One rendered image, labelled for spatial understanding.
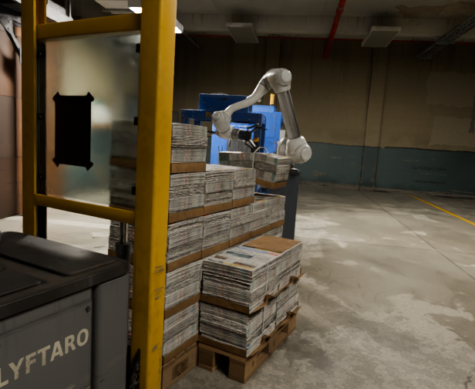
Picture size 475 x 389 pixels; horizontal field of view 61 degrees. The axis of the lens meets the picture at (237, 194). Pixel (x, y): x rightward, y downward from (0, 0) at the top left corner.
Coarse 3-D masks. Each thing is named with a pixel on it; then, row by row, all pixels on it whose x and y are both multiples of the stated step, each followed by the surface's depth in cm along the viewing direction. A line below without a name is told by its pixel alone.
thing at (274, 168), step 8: (264, 160) 290; (272, 160) 288; (280, 160) 289; (288, 160) 306; (264, 168) 291; (272, 168) 289; (280, 168) 291; (288, 168) 309; (256, 176) 295; (264, 176) 292; (272, 176) 290; (280, 176) 296
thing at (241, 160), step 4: (232, 156) 301; (236, 156) 300; (240, 156) 299; (244, 156) 297; (248, 156) 296; (232, 160) 301; (236, 160) 301; (240, 160) 299; (244, 160) 298; (248, 160) 296; (232, 164) 302; (236, 164) 301; (240, 164) 300; (244, 164) 298; (248, 164) 297
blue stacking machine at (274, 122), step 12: (264, 108) 697; (276, 120) 688; (276, 132) 690; (216, 144) 708; (228, 144) 704; (240, 144) 702; (264, 144) 696; (276, 144) 693; (216, 156) 711; (264, 192) 705
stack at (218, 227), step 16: (256, 192) 321; (240, 208) 244; (256, 208) 265; (272, 208) 290; (208, 224) 214; (224, 224) 229; (240, 224) 246; (256, 224) 269; (208, 240) 216; (224, 240) 232; (208, 256) 219
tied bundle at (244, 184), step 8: (240, 168) 246; (248, 168) 252; (240, 176) 239; (248, 176) 249; (240, 184) 240; (248, 184) 250; (232, 192) 235; (240, 192) 242; (248, 192) 252; (232, 200) 236
